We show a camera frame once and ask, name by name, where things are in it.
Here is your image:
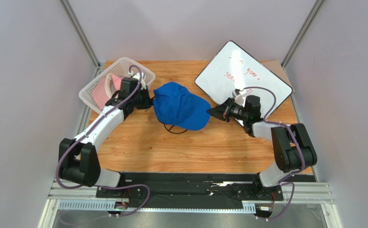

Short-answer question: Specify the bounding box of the white plastic basket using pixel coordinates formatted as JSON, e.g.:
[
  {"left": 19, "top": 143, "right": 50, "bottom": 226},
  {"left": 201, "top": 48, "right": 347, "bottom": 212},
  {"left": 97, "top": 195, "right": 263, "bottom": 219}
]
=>
[{"left": 78, "top": 57, "right": 156, "bottom": 114}]

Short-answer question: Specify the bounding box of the white dry-erase board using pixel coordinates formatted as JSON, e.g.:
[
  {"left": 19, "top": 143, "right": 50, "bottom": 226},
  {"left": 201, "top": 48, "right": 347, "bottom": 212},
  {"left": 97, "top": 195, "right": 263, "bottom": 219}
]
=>
[{"left": 195, "top": 41, "right": 293, "bottom": 117}]

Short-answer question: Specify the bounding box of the blue cap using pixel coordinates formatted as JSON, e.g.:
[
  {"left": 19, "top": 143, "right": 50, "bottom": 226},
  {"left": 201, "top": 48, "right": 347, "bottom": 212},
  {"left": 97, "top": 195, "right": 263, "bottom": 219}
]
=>
[{"left": 153, "top": 82, "right": 211, "bottom": 131}]

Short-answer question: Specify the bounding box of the black wire hat stand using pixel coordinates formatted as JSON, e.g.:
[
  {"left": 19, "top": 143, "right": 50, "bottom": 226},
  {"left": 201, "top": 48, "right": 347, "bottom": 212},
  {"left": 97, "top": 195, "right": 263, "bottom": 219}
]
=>
[{"left": 163, "top": 124, "right": 188, "bottom": 134}]

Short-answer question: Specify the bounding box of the light pink cap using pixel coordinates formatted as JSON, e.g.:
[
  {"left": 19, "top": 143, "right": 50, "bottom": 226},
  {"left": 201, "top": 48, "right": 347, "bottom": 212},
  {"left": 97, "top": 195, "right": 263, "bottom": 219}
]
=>
[{"left": 92, "top": 73, "right": 122, "bottom": 110}]

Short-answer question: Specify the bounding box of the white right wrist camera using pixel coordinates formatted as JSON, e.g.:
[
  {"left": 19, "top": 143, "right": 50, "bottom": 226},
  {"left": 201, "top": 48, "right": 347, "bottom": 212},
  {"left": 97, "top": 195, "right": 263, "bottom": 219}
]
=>
[{"left": 232, "top": 89, "right": 247, "bottom": 106}]

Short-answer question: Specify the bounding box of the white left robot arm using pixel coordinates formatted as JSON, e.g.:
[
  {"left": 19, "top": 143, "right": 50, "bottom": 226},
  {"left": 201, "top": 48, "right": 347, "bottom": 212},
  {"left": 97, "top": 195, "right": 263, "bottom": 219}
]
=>
[{"left": 56, "top": 78, "right": 152, "bottom": 189}]

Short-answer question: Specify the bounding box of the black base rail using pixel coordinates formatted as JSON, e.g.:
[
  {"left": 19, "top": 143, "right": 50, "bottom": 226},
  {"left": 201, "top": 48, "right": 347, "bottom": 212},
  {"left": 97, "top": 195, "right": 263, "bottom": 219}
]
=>
[{"left": 95, "top": 172, "right": 283, "bottom": 209}]

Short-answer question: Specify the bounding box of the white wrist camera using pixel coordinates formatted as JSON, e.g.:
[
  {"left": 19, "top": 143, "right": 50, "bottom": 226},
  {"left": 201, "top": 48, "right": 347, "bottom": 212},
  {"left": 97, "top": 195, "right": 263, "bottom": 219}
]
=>
[
  {"left": 128, "top": 72, "right": 146, "bottom": 90},
  {"left": 232, "top": 89, "right": 247, "bottom": 106}
]

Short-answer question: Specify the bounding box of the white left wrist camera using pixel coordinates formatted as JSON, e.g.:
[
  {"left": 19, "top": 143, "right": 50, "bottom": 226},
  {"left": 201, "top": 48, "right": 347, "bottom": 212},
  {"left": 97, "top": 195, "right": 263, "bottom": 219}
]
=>
[{"left": 128, "top": 72, "right": 146, "bottom": 90}]

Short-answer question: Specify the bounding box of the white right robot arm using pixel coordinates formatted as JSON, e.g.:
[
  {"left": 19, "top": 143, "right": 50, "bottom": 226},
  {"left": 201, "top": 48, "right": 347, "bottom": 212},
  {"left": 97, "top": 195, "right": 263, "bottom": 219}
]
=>
[{"left": 207, "top": 95, "right": 317, "bottom": 188}]

